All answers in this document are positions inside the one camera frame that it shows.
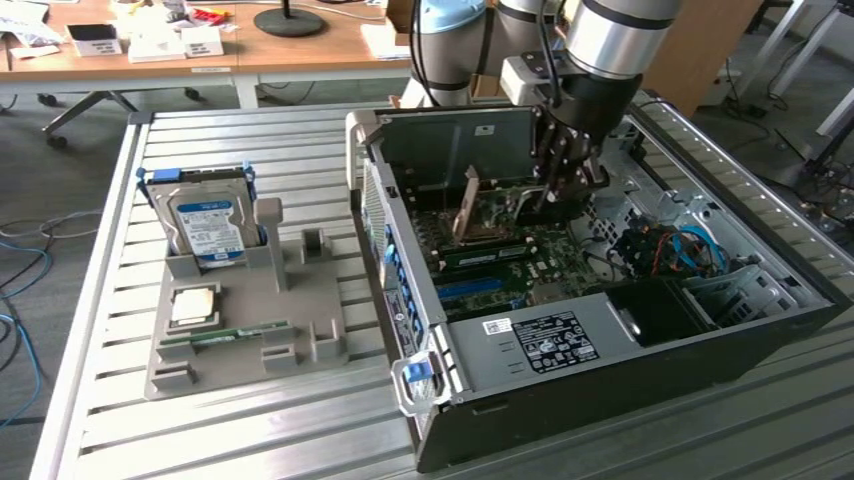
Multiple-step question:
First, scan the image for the loose green RAM stick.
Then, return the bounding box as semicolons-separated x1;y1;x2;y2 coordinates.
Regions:
158;321;297;347

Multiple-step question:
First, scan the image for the CPU socket with raised cover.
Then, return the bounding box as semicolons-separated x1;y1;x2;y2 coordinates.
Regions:
450;164;519;248

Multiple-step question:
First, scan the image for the silver CPU chip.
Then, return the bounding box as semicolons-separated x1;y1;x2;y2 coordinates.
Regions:
168;287;219;324

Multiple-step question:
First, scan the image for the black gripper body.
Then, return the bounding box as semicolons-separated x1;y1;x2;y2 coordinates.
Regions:
533;73;646;147

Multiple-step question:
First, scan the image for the blue floor cable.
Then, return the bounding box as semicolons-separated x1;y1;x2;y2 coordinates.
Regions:
0;238;54;431

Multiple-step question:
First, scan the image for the stack of white papers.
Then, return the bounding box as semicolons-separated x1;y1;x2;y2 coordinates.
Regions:
359;21;414;62

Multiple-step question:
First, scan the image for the grey floor cable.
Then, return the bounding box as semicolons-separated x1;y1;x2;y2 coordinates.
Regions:
0;208;103;242

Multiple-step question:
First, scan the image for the white flat box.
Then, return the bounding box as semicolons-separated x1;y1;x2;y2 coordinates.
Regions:
124;29;188;65

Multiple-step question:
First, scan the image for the small white labelled box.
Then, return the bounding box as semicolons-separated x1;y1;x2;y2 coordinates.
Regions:
179;24;226;59

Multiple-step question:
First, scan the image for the installed green RAM stick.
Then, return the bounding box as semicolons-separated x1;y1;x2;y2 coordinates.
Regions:
434;238;538;273

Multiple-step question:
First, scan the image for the green graphics card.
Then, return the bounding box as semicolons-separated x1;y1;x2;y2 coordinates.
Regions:
475;182;593;229

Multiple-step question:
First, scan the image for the metal disk bay cage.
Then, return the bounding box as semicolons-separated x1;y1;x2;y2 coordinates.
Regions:
678;263;805;331

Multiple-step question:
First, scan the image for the grey parts rack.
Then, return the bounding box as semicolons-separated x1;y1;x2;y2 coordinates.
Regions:
143;196;354;402

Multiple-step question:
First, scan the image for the wooden office desk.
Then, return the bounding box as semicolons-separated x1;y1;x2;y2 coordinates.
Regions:
0;0;417;110

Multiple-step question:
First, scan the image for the black round lamp base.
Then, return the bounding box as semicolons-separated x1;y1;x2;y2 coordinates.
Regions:
251;0;330;38

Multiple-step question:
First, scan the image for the grey case handle blue latch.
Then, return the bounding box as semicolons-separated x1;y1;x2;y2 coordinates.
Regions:
390;348;451;418

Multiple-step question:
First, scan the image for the grey power supply unit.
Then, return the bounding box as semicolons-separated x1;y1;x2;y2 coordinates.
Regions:
445;293;643;392

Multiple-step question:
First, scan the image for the hard disk in blue carrier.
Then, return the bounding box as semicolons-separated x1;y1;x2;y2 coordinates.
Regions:
135;161;260;265

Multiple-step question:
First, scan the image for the blue SATA wire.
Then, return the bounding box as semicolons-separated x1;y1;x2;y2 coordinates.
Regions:
666;224;732;277

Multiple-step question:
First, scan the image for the green motherboard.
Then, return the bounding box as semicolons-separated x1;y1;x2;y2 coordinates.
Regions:
407;189;642;324

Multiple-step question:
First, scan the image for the white desk frame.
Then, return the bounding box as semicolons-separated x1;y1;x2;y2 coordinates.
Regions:
744;0;854;137

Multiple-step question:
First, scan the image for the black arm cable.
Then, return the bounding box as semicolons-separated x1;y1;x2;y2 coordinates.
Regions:
407;0;442;107

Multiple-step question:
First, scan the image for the blue expansion slot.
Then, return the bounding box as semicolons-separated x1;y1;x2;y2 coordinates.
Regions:
435;276;507;302

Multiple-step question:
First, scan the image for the open black PC case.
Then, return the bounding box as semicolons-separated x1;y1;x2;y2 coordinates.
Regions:
343;88;854;474

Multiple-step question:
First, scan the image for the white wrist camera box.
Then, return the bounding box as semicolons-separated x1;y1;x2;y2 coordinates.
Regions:
499;51;566;107

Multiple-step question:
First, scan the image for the white open cardboard box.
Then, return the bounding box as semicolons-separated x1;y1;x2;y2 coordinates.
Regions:
64;22;126;58

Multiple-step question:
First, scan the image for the grey desk leg with castors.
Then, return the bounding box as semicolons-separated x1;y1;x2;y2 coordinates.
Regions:
36;86;203;150

